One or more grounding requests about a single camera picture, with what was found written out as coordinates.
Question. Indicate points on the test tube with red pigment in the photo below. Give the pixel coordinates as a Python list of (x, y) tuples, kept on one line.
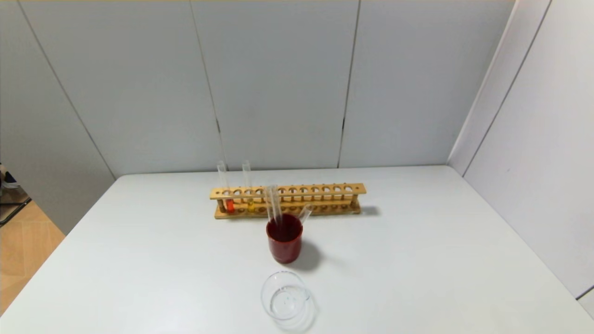
[(229, 206)]

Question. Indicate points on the wooden test tube rack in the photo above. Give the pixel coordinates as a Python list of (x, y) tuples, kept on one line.
[(325, 189)]

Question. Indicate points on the test tube with yellow pigment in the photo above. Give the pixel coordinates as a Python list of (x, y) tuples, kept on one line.
[(250, 205)]

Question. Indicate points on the red plastic cup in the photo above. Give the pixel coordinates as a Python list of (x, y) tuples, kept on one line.
[(284, 250)]

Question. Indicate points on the clear glass beaker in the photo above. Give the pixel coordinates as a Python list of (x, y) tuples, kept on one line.
[(284, 301)]

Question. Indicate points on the dark background equipment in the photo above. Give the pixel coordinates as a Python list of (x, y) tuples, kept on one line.
[(9, 204)]

